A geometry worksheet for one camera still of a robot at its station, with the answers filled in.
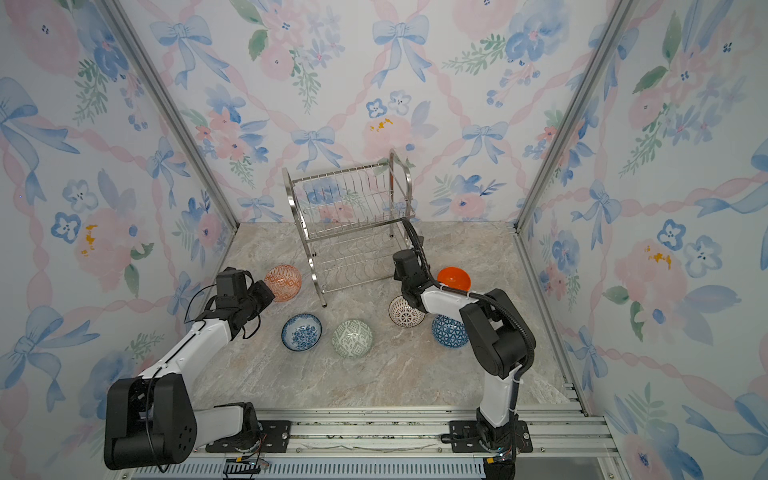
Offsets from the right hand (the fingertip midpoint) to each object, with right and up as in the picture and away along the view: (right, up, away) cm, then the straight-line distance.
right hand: (412, 258), depth 97 cm
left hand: (-42, -9, -7) cm, 44 cm away
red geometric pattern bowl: (-40, -7, -4) cm, 41 cm away
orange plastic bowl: (+14, -7, +3) cm, 16 cm away
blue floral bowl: (-34, -22, -7) cm, 41 cm away
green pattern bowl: (-19, -24, -7) cm, 31 cm away
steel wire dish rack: (-21, +13, +12) cm, 27 cm away
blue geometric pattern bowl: (+11, -23, -6) cm, 26 cm away
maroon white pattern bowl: (-3, -18, -2) cm, 19 cm away
